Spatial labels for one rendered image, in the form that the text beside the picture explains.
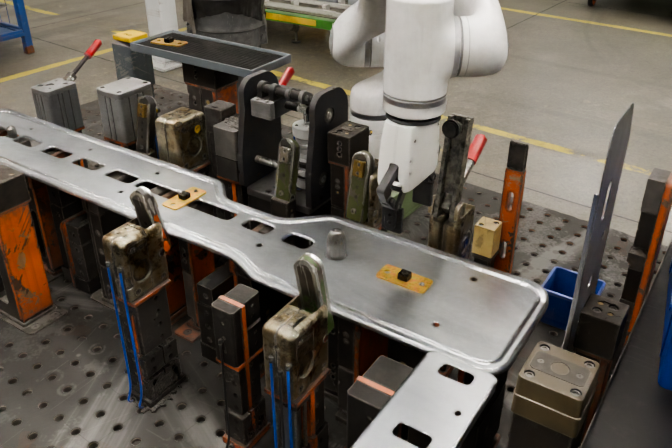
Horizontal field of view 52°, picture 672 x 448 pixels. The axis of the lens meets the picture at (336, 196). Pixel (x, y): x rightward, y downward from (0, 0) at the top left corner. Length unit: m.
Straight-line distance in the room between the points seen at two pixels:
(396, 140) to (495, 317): 0.30
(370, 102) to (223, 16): 2.58
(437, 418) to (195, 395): 0.59
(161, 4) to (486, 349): 4.56
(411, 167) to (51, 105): 1.07
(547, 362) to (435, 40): 0.41
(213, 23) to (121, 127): 2.67
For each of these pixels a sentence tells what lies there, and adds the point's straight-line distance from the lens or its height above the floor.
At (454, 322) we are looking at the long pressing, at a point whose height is 1.00.
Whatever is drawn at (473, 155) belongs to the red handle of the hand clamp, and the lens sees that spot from 1.19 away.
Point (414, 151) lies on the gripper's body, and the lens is 0.92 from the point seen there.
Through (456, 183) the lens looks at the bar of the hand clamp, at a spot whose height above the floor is 1.11.
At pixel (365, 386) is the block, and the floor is 0.98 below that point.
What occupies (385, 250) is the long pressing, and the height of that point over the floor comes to 1.00.
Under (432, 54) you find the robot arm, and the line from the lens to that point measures 0.88.
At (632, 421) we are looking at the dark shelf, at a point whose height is 1.03.
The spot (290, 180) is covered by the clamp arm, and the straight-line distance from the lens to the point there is 1.29.
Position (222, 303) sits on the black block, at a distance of 1.05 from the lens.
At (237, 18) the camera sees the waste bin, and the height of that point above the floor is 0.60.
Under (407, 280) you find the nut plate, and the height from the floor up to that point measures 1.00.
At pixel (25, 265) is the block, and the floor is 0.84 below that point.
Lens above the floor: 1.62
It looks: 29 degrees down
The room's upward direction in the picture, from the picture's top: straight up
